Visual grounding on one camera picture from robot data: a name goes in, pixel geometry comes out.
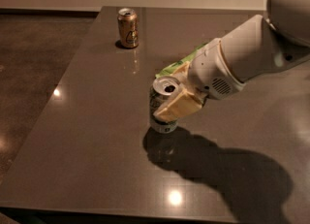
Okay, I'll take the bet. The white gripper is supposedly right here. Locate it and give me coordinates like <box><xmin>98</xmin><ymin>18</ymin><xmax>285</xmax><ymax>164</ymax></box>
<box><xmin>154</xmin><ymin>38</ymin><xmax>245</xmax><ymax>122</ymax></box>

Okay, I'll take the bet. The green white 7up can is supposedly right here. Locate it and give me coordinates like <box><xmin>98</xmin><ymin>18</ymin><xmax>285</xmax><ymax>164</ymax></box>
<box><xmin>149</xmin><ymin>76</ymin><xmax>180</xmax><ymax>134</ymax></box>

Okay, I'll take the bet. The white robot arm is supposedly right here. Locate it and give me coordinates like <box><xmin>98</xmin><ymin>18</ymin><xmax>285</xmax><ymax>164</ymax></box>
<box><xmin>154</xmin><ymin>0</ymin><xmax>310</xmax><ymax>122</ymax></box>

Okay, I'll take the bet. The green rice chip bag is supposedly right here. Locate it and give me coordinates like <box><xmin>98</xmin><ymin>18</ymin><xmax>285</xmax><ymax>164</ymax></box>
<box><xmin>155</xmin><ymin>44</ymin><xmax>204</xmax><ymax>79</ymax></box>

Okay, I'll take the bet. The gold brown soda can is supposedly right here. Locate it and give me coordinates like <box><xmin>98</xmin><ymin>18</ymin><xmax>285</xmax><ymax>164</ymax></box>
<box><xmin>117</xmin><ymin>8</ymin><xmax>139</xmax><ymax>48</ymax></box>

